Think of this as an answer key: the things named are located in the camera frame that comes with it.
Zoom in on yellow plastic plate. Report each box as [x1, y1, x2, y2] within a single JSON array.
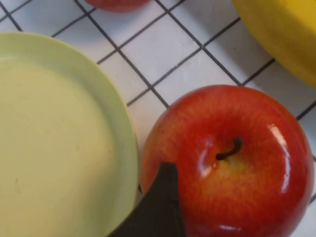
[[0, 32, 139, 237]]

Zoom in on long straight yellow banana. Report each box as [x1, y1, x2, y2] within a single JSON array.
[[231, 0, 316, 90]]

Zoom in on red apple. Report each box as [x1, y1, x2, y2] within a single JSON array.
[[83, 0, 152, 13], [139, 84, 316, 237]]

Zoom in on white grid-pattern tablecloth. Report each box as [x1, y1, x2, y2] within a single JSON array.
[[0, 0, 316, 237]]

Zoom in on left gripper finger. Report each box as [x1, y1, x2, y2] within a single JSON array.
[[106, 161, 190, 237]]

